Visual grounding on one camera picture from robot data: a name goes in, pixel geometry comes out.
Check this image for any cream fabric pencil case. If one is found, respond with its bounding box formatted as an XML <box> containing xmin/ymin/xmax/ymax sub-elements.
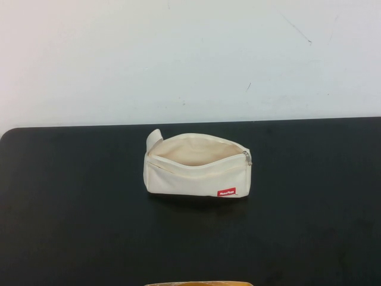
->
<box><xmin>143</xmin><ymin>128</ymin><xmax>254</xmax><ymax>198</ymax></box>

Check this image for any yellow cardboard box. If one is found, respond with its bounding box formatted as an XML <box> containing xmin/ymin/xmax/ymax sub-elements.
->
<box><xmin>143</xmin><ymin>280</ymin><xmax>252</xmax><ymax>286</ymax></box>

